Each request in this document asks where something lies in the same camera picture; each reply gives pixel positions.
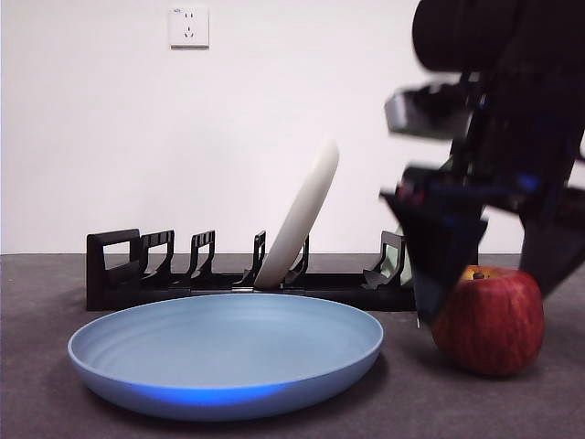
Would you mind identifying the red apple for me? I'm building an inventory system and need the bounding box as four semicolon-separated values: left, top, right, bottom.
431;263;545;377

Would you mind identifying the blue plate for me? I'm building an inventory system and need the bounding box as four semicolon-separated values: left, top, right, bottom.
67;293;384;423

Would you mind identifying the green plate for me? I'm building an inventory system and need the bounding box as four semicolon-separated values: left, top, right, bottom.
386;226;415;284

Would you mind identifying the white plate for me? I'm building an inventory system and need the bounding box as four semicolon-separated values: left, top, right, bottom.
253;138;340;290

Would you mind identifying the black plate rack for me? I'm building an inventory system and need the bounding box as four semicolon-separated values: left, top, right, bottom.
85;228;479;313

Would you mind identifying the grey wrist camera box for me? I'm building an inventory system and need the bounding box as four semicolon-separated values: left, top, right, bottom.
383;81;476;138

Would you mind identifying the white wall socket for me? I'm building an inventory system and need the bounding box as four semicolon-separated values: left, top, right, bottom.
169;5;211;50

